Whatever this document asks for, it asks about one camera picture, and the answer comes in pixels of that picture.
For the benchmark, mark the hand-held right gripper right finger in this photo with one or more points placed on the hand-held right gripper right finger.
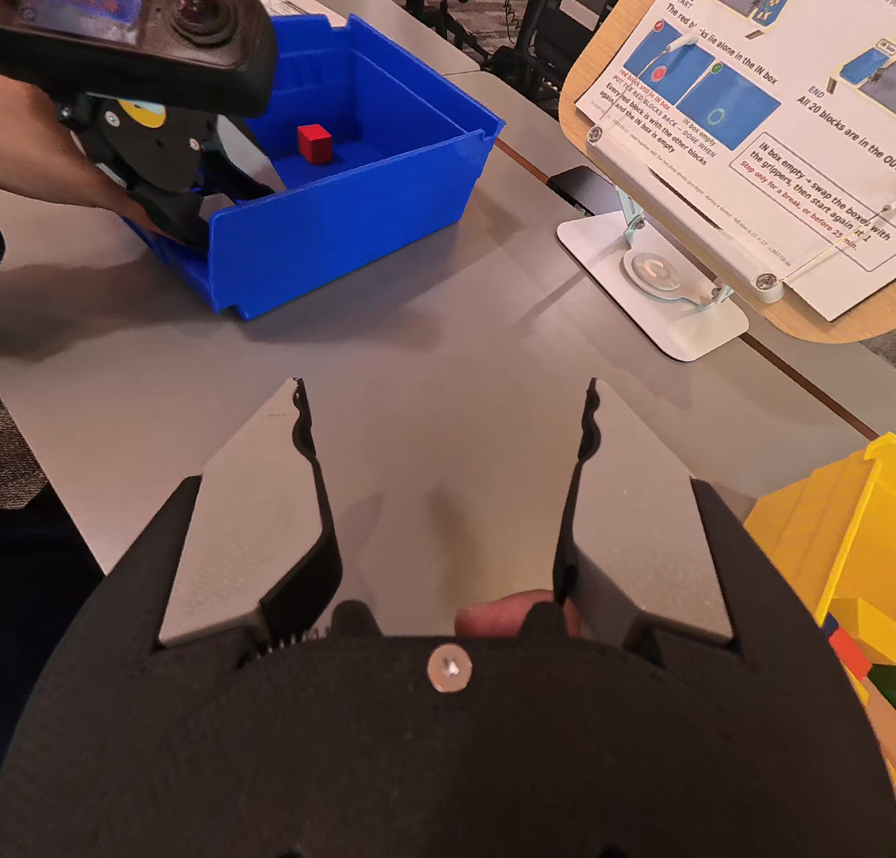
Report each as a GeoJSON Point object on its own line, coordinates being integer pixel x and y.
{"type": "Point", "coordinates": [644, 543]}

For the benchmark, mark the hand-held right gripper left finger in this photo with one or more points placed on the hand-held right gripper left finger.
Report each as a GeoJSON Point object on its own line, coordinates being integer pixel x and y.
{"type": "Point", "coordinates": [238, 536]}

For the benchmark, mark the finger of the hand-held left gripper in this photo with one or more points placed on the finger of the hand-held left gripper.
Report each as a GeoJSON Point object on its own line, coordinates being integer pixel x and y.
{"type": "Point", "coordinates": [241, 147]}
{"type": "Point", "coordinates": [217, 208]}

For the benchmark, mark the red wooden cube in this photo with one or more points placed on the red wooden cube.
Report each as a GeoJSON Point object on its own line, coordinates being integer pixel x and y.
{"type": "Point", "coordinates": [313, 142]}

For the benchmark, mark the blue plastic bin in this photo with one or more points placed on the blue plastic bin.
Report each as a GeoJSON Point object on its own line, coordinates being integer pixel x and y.
{"type": "Point", "coordinates": [350, 228]}

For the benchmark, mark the yellow plastic bin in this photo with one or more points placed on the yellow plastic bin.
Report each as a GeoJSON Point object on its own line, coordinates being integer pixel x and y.
{"type": "Point", "coordinates": [805, 543]}

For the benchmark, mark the person's left hand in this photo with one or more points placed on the person's left hand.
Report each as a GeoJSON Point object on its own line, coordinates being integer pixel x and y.
{"type": "Point", "coordinates": [49, 144]}

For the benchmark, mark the person's right hand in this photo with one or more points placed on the person's right hand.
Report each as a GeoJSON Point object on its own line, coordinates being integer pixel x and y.
{"type": "Point", "coordinates": [504, 613]}

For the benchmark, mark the laminated label sheet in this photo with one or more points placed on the laminated label sheet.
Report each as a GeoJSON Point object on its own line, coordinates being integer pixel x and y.
{"type": "Point", "coordinates": [301, 4]}

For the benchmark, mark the white stand base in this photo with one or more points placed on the white stand base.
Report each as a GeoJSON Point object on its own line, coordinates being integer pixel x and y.
{"type": "Point", "coordinates": [686, 326]}

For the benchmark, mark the pile of coloured wooden blocks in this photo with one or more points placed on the pile of coloured wooden blocks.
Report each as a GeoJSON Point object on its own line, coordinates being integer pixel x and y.
{"type": "Point", "coordinates": [868, 634]}

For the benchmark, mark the black panel tripod stand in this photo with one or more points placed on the black panel tripod stand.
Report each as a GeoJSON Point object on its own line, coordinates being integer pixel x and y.
{"type": "Point", "coordinates": [448, 4]}

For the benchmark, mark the instruction sheet on stand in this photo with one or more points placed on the instruction sheet on stand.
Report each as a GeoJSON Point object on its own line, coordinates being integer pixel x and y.
{"type": "Point", "coordinates": [581, 60]}

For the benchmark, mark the printed instruction sheet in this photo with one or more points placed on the printed instruction sheet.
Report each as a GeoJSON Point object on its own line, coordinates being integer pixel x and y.
{"type": "Point", "coordinates": [770, 137]}

